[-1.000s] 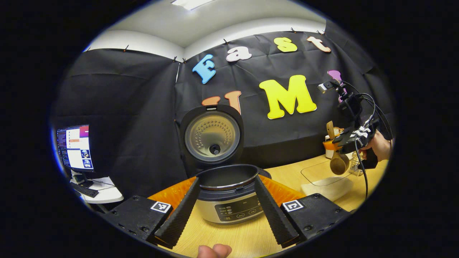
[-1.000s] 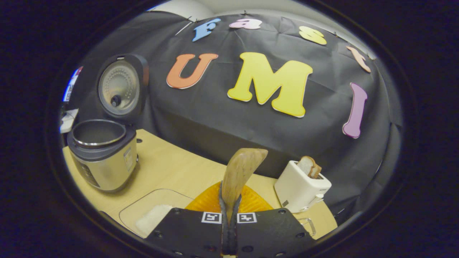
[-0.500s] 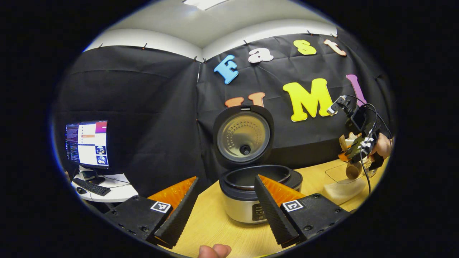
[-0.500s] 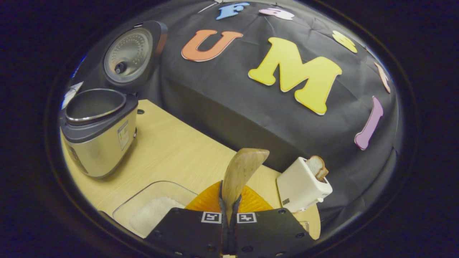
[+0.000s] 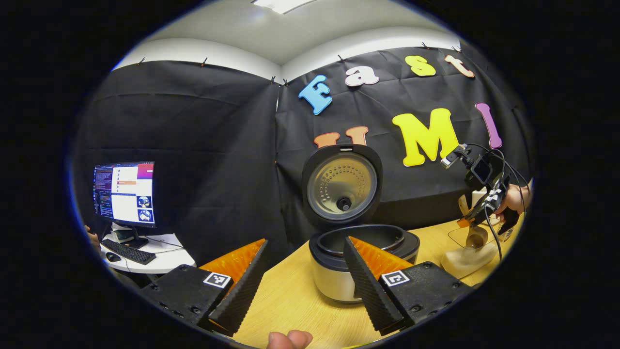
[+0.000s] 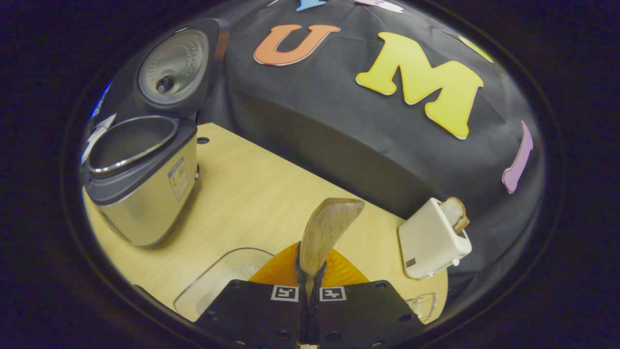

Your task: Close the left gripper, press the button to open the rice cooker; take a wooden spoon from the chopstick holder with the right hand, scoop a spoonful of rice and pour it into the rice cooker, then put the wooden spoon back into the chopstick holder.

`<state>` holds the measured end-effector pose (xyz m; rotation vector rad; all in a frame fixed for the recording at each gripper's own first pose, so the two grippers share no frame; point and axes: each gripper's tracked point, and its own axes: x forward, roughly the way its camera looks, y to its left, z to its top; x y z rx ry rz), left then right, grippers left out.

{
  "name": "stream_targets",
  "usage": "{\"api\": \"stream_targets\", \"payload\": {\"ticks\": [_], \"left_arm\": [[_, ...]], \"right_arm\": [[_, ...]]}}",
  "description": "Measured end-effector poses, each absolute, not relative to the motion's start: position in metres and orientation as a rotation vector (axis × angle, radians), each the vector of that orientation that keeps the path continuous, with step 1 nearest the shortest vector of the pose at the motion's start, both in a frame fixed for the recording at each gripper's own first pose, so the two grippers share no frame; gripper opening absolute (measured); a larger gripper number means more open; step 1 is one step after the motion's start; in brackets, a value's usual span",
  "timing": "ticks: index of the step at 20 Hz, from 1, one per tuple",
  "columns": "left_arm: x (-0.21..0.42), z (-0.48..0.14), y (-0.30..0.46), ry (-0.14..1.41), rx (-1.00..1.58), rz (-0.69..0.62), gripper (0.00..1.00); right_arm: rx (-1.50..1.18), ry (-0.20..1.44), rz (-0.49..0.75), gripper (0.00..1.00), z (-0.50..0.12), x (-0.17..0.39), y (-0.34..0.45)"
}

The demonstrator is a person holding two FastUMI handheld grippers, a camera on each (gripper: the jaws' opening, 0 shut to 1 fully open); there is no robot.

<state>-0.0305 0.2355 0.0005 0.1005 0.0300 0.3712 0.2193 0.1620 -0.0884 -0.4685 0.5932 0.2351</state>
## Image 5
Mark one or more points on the black keyboard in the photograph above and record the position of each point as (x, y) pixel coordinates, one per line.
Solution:
(128, 252)

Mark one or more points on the black monitor stand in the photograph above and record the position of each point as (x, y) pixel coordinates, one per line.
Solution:
(139, 240)

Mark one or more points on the black backdrop cloth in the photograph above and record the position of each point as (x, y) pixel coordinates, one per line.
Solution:
(203, 145)

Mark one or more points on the silver black rice cooker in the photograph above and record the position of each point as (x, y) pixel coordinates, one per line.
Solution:
(341, 182)

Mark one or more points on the wooden spoon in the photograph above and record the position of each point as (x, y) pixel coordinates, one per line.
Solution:
(477, 238)

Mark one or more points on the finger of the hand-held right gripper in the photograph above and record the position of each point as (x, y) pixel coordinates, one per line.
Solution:
(475, 215)

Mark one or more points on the white side table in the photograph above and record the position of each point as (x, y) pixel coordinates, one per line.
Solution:
(169, 257)

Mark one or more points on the black computer mouse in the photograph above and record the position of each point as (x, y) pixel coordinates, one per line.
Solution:
(113, 257)

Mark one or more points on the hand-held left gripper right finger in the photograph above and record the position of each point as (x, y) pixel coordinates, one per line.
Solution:
(368, 286)

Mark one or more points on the computer monitor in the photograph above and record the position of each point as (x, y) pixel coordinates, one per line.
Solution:
(126, 194)

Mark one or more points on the clear plastic rice box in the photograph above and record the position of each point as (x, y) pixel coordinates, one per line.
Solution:
(489, 242)

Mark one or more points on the ceiling light panel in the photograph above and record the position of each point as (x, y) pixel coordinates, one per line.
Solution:
(283, 5)

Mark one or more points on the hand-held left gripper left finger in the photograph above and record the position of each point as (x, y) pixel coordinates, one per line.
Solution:
(244, 291)

